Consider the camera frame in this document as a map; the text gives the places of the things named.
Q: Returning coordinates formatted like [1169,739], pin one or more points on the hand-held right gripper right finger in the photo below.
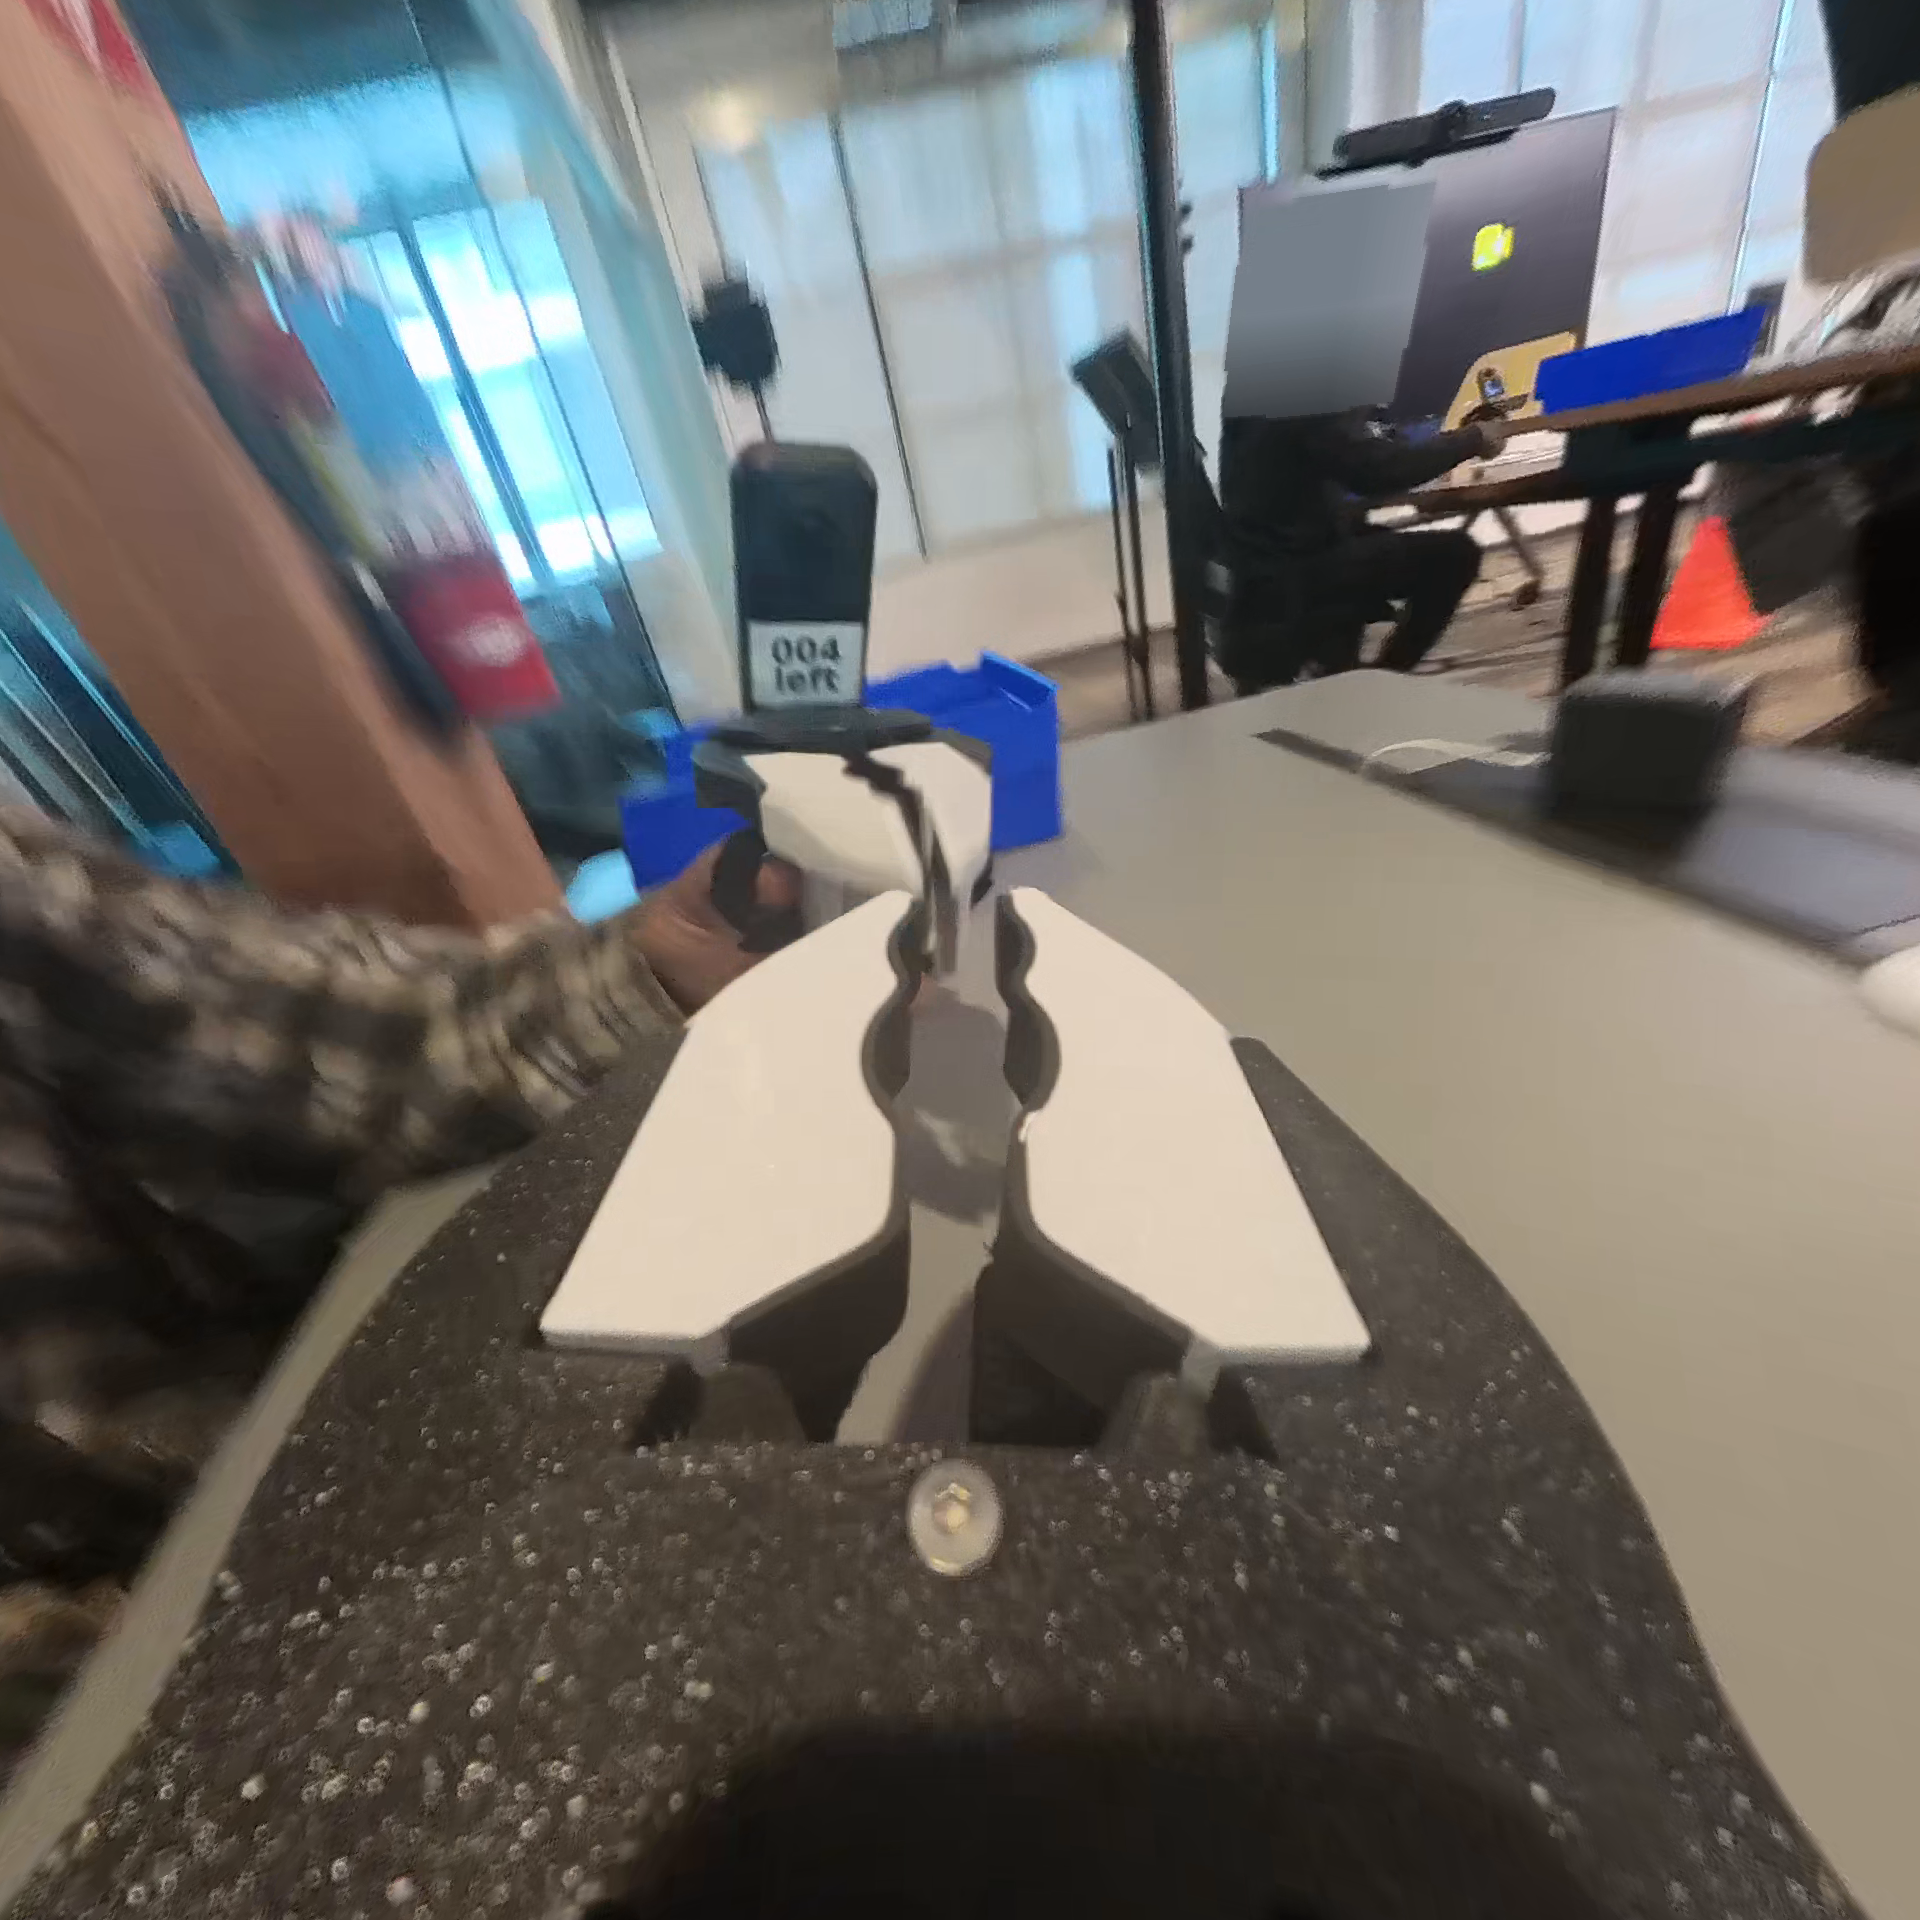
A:
[1187,1186]

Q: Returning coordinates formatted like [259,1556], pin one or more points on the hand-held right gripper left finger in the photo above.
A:
[747,1171]

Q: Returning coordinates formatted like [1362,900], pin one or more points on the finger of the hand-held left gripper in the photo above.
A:
[961,812]
[841,816]

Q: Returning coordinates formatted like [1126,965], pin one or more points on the blue plastic bin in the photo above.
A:
[1021,782]

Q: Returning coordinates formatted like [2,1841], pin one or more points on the person's left forearm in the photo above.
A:
[302,1019]

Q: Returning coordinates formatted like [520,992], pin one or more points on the person's left hand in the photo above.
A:
[689,944]

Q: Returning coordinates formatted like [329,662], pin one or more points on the black device on tripod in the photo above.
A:
[735,337]

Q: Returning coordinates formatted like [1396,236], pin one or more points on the red fire extinguisher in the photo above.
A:
[482,644]

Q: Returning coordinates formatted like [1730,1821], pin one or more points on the black tilted panel stand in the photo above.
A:
[1114,375]

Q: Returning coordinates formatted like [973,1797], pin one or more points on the black pole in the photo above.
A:
[1169,375]

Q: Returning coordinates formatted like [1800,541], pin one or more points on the black charger cube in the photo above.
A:
[1643,742]

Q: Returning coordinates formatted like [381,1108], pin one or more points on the small tan wooden stand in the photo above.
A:
[1516,384]

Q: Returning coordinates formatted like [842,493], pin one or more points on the person's plaid shirt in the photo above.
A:
[89,1426]

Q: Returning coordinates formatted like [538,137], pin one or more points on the wooden column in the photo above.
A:
[89,598]

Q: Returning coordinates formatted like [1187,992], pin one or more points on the instruction sheet on stand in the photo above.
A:
[1890,990]

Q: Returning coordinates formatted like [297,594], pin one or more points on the black webcam bar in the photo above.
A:
[1441,133]

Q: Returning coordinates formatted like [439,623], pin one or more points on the orange traffic cone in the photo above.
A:
[1705,598]

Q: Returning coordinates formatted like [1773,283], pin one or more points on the large black monitor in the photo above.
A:
[1530,226]

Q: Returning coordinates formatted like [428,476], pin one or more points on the blue bin on desk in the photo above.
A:
[1651,361]

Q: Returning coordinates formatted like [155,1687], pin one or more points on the wooden desk with black legs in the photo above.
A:
[1725,407]

